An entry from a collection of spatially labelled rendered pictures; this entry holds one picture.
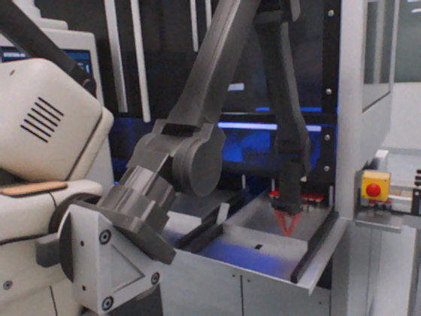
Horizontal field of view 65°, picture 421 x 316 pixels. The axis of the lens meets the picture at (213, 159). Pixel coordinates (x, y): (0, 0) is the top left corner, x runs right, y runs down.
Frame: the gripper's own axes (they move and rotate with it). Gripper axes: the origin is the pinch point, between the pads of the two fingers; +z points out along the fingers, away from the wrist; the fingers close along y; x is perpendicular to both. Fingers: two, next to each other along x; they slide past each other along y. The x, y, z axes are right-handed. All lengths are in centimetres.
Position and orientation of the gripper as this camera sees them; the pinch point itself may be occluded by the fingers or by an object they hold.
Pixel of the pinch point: (286, 233)
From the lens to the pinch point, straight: 95.4
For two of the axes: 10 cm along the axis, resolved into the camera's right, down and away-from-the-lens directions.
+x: -8.4, -0.9, 5.4
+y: 5.4, -0.8, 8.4
